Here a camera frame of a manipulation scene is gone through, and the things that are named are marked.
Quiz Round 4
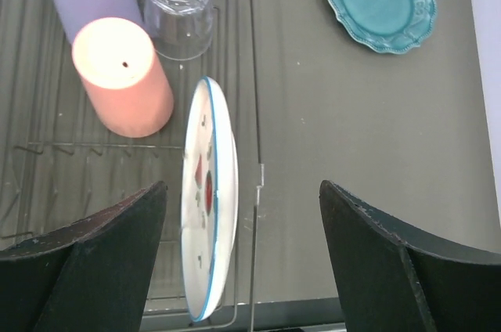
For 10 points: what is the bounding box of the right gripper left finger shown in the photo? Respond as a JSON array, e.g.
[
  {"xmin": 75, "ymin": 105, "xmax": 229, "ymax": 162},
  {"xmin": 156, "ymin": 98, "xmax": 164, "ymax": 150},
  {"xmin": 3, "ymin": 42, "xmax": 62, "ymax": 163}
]
[{"xmin": 1, "ymin": 182, "xmax": 168, "ymax": 331}]

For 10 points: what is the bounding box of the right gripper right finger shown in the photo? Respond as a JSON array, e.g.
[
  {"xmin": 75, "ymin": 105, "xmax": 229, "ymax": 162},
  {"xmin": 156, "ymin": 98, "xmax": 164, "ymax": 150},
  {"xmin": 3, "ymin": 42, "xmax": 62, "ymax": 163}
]
[{"xmin": 319, "ymin": 180, "xmax": 500, "ymax": 331}]

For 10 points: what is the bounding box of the white watermelon pattern plate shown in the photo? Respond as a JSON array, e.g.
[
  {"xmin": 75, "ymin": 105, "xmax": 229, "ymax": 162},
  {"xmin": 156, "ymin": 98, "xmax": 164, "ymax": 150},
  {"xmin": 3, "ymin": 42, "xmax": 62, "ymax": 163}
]
[{"xmin": 181, "ymin": 77, "xmax": 239, "ymax": 322}]

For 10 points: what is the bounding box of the pink plastic cup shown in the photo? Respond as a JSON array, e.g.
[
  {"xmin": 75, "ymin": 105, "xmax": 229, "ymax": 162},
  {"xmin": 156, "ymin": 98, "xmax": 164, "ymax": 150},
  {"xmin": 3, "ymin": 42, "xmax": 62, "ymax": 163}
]
[{"xmin": 72, "ymin": 17, "xmax": 174, "ymax": 138}]

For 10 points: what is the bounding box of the clear glass tumbler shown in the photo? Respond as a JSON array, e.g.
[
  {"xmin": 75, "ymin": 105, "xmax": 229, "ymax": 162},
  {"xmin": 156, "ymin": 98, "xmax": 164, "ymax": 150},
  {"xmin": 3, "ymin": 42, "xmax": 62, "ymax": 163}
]
[{"xmin": 143, "ymin": 0, "xmax": 214, "ymax": 60}]

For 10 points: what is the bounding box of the black wire dish rack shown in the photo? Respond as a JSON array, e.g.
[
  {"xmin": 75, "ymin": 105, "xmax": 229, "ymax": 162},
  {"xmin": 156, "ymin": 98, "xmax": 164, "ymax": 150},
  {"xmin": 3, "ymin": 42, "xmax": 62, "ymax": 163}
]
[{"xmin": 1, "ymin": 0, "xmax": 269, "ymax": 331}]

